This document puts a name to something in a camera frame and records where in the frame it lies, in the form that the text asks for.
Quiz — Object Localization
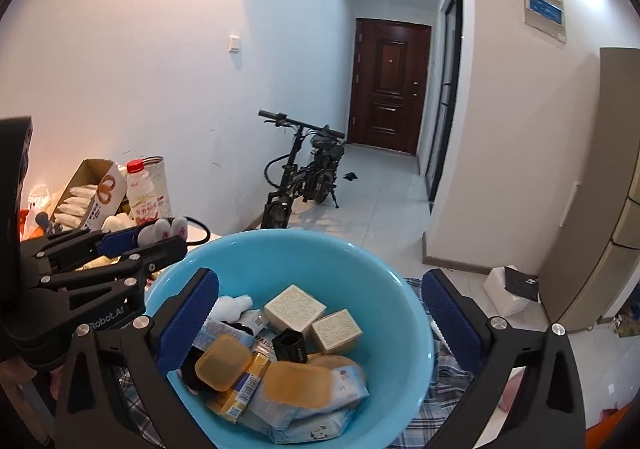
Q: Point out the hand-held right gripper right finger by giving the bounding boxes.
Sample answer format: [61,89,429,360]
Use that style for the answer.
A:
[421,269,587,449]

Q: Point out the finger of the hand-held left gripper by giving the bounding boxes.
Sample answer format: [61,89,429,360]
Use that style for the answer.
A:
[20,227,142,274]
[32,235,189,299]

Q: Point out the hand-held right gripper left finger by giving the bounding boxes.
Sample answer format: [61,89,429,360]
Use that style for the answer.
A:
[54,268,221,449]

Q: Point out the black headband plush ears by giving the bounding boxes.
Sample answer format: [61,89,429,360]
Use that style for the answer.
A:
[137,215,212,247]

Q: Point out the small orange case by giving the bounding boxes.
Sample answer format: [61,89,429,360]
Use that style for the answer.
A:
[194,334,253,392]

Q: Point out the blue plastic basin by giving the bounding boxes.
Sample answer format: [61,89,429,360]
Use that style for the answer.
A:
[144,229,435,449]

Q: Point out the large orange case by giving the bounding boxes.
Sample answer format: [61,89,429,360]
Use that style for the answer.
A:
[261,360,334,408]

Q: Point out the cream round pouch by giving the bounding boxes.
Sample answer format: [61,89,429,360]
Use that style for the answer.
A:
[101,214,138,233]

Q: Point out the yellow packet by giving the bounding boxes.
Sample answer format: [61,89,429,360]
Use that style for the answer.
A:
[75,254,121,272]

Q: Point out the small white bottle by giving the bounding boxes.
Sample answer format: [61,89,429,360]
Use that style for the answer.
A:
[214,295,254,321]

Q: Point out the cardboard snack box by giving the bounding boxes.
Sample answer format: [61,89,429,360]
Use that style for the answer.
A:
[50,159,128,232]

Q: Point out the red cap drink bottle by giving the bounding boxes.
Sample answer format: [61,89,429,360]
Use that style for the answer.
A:
[125,159,168,225]

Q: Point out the row of white packets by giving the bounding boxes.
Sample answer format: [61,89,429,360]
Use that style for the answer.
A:
[52,184,98,230]

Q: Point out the white box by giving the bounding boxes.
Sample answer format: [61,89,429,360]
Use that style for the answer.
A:
[483,266,541,316]

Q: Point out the small white printed sachet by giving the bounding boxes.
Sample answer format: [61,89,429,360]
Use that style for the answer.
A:
[240,310,268,335]

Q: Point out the black scrunchie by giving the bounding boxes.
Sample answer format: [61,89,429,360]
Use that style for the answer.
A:
[179,348,213,396]

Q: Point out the white cylindrical canister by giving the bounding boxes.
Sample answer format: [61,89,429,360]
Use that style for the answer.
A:
[142,156,173,220]

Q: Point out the white pack black print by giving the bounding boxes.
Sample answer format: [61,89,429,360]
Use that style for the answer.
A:
[250,331,281,355]

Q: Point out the orange plastic bag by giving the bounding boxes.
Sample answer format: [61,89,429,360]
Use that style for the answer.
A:
[20,209,43,240]

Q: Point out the gold and navy box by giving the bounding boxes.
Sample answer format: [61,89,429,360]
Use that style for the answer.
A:
[205,351,271,425]

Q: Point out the large beige box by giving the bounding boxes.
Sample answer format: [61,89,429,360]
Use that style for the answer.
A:
[263,285,326,332]

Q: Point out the black jar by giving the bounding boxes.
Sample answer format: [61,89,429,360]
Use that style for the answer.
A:
[274,328,307,364]

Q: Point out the small beige box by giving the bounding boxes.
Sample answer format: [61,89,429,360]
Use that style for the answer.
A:
[311,309,363,355]

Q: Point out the beige round pad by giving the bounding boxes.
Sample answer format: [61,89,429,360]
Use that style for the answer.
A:
[305,353,363,372]

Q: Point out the blue plaid cloth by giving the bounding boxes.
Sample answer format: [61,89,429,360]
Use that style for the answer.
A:
[112,279,501,449]

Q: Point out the wet wipes pack pink label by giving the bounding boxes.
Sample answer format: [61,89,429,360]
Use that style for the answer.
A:
[247,364,371,425]

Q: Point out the colourful floor clutter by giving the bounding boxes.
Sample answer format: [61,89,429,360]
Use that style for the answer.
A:
[590,299,631,337]

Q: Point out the panda print tissue pack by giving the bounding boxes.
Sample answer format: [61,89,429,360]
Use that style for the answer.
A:
[270,409,351,447]

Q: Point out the black electric bike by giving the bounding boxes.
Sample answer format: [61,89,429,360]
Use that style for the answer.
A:
[257,110,347,230]

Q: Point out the beige refrigerator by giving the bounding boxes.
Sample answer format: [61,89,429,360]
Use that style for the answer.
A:
[539,47,640,332]

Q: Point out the black framed glass door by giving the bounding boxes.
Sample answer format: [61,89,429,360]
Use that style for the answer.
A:
[424,0,463,202]

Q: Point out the dark brown door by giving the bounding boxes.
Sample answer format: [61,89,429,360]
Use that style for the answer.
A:
[347,18,432,157]

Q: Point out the white wall fixture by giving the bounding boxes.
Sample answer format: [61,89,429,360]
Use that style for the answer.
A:
[559,181,581,227]

